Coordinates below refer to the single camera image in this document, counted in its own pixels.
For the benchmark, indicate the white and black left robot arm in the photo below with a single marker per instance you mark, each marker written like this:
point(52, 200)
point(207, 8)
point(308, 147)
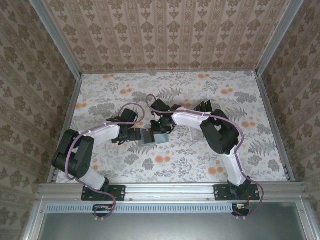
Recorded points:
point(105, 133)

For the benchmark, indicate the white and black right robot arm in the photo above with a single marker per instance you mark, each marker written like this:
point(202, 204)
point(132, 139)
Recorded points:
point(187, 120)

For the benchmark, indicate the left circuit board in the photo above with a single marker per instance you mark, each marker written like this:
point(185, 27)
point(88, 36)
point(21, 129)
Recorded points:
point(101, 209)

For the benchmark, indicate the circuit board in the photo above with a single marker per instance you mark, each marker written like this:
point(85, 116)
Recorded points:
point(101, 209)
point(240, 210)

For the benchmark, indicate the grey metal panel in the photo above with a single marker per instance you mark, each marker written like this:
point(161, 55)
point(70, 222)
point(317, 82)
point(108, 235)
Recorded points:
point(170, 227)

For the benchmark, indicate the right circuit board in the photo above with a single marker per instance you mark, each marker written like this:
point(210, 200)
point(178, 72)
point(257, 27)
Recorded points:
point(240, 210)

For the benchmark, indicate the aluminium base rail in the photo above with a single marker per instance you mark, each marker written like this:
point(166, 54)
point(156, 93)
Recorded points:
point(170, 191)

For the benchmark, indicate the aluminium left side rail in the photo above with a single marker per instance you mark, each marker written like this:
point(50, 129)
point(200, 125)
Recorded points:
point(72, 102)

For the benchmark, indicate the aluminium right side rail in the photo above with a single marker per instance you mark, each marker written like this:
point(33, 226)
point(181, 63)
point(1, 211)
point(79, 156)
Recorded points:
point(273, 120)

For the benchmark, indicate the aluminium left frame post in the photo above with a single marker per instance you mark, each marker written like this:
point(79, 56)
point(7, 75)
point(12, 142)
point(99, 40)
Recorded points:
point(56, 37)

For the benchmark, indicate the aluminium frame post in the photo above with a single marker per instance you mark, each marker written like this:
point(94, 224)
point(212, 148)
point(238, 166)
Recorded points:
point(279, 37)
point(56, 37)

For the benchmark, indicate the aluminium right frame post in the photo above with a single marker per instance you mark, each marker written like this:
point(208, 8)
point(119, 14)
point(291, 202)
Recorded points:
point(279, 37)

